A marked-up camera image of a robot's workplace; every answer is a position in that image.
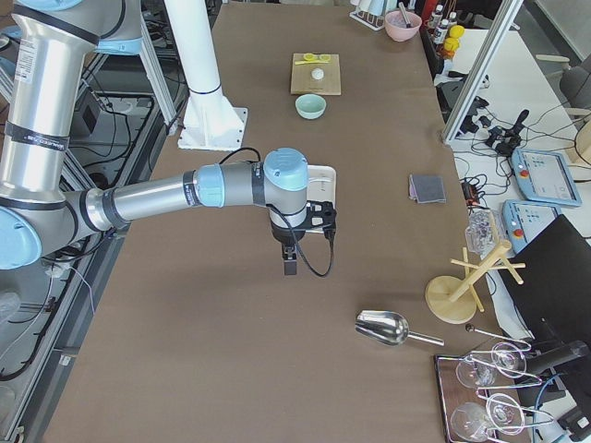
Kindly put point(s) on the mint green bowl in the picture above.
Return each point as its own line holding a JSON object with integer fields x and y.
{"x": 310, "y": 106}

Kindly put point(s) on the blue teach pendant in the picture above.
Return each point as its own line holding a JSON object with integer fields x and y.
{"x": 525, "y": 220}
{"x": 544, "y": 176}

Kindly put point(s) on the yellow lemon fruit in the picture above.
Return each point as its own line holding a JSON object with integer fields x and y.
{"x": 452, "y": 40}

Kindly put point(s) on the yellow plastic knife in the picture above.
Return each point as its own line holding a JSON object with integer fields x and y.
{"x": 305, "y": 62}

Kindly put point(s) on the metal tube in pink bowl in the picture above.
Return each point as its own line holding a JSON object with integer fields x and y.
{"x": 406, "y": 15}

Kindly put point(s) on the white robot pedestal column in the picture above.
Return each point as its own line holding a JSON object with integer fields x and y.
{"x": 210, "y": 121}

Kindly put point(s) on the wine glass rack tray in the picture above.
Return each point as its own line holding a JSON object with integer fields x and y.
{"x": 478, "y": 395}

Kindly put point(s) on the wooden cup tree stand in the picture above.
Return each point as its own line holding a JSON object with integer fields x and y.
{"x": 455, "y": 300}

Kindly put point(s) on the black monitor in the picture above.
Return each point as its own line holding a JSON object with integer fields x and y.
{"x": 554, "y": 299}

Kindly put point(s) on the pink bowl with ice cubes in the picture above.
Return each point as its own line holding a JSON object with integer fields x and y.
{"x": 396, "y": 28}

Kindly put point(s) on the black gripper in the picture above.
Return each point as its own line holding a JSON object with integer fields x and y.
{"x": 283, "y": 234}

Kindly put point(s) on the metal scoop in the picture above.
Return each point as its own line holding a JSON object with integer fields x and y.
{"x": 389, "y": 328}

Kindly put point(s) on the grey folded cloth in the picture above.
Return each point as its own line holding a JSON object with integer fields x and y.
{"x": 425, "y": 188}

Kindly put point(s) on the clear plastic container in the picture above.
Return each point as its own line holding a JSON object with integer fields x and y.
{"x": 484, "y": 230}

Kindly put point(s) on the upper blue teach pendant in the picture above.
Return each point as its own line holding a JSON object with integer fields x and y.
{"x": 544, "y": 176}

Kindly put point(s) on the aluminium frame post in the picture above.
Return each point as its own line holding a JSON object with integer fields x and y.
{"x": 491, "y": 44}

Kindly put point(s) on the white steamed bun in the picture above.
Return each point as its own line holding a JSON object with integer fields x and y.
{"x": 317, "y": 73}

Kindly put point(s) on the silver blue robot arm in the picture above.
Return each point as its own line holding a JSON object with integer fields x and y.
{"x": 37, "y": 218}

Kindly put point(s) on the lower blue teach pendant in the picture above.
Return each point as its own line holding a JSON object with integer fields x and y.
{"x": 525, "y": 220}

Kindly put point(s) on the white rectangular tray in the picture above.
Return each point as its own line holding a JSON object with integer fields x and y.
{"x": 321, "y": 183}

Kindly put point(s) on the wooden cutting board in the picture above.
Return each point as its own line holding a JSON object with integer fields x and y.
{"x": 303, "y": 83}

